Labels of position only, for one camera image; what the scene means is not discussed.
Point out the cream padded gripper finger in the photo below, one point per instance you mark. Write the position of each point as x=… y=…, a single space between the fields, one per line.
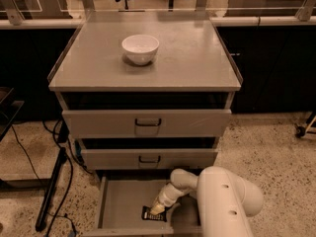
x=157 y=207

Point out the black rxbar chocolate bar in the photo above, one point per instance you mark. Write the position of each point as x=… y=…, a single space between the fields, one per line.
x=146 y=214

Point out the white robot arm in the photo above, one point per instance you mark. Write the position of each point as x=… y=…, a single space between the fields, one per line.
x=224 y=200

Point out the bottom grey drawer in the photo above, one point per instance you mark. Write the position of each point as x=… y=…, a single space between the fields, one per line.
x=119 y=212

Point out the grey drawer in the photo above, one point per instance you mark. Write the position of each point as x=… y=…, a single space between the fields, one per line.
x=135 y=159
x=119 y=212
x=146 y=123

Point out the middle grey drawer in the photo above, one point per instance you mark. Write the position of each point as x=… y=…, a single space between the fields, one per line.
x=135 y=159

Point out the top grey drawer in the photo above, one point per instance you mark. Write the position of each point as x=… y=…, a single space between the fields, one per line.
x=146 y=123

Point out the grey drawer cabinet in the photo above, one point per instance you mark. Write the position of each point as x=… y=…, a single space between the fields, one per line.
x=191 y=71

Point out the white ceramic bowl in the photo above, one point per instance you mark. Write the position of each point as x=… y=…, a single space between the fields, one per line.
x=140 y=49

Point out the wheeled cart base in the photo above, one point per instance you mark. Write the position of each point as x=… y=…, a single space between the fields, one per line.
x=308 y=127

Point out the dark side table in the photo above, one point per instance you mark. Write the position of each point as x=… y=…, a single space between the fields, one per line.
x=9 y=107

